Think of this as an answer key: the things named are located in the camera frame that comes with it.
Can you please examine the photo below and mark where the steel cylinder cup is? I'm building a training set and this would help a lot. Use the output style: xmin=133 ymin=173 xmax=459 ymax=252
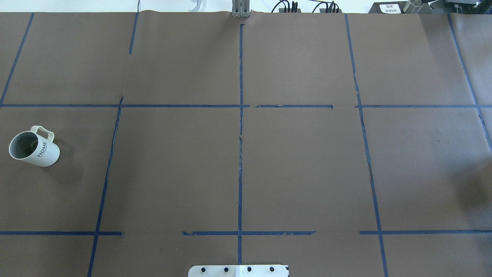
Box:
xmin=402 ymin=0 xmax=424 ymax=14

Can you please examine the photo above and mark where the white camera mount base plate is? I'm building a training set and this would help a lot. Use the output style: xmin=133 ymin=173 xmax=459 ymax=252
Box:
xmin=188 ymin=264 xmax=290 ymax=277

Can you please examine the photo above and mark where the aluminium profile post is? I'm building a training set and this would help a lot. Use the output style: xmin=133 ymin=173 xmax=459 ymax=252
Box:
xmin=231 ymin=0 xmax=251 ymax=18

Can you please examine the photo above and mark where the white ribbed HOME mug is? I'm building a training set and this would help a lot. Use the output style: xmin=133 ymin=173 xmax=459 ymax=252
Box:
xmin=8 ymin=125 xmax=60 ymax=167

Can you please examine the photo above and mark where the black box with white label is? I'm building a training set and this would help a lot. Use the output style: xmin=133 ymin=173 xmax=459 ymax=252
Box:
xmin=368 ymin=1 xmax=407 ymax=14

